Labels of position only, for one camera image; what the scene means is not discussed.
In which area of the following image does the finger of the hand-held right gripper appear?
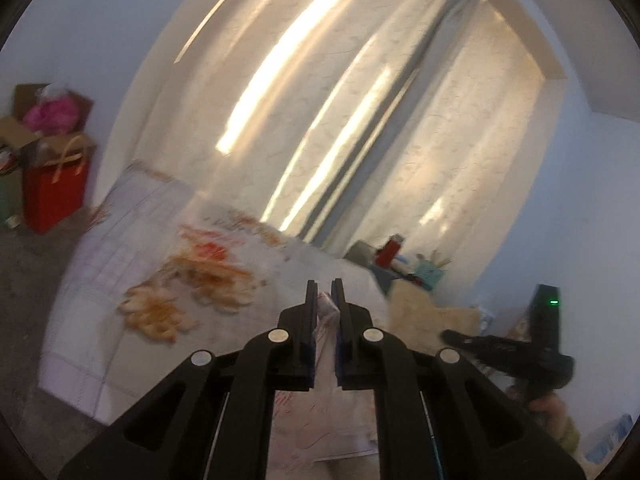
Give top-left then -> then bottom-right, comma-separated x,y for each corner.
440,329 -> 532,376

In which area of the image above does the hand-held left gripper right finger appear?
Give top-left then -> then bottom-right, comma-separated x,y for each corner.
330,277 -> 586,480

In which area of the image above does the brown cardboard box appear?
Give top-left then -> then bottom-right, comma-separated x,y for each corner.
0,82 -> 96,171

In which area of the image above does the green carton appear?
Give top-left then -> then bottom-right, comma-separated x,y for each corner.
0,170 -> 23,223

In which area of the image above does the red gift bag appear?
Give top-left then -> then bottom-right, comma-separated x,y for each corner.
22,135 -> 91,233

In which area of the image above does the person's right hand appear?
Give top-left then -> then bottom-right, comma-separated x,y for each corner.
527,394 -> 571,428

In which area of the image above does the cream patterned curtain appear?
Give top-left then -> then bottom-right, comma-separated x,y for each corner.
172,0 -> 546,286

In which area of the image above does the pink plush item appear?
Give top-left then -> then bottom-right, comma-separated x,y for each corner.
24,95 -> 81,136

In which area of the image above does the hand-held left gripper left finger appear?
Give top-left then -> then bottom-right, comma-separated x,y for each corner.
57,280 -> 321,480

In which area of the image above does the floral print folding table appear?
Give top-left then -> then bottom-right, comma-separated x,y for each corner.
39,160 -> 396,461

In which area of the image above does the teal utensil holder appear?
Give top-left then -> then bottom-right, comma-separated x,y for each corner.
412,260 -> 446,291

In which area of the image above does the red thermos flask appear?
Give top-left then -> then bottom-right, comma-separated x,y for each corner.
376,235 -> 403,267

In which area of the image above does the clear red print plastic bag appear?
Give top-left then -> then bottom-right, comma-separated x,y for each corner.
270,291 -> 383,463

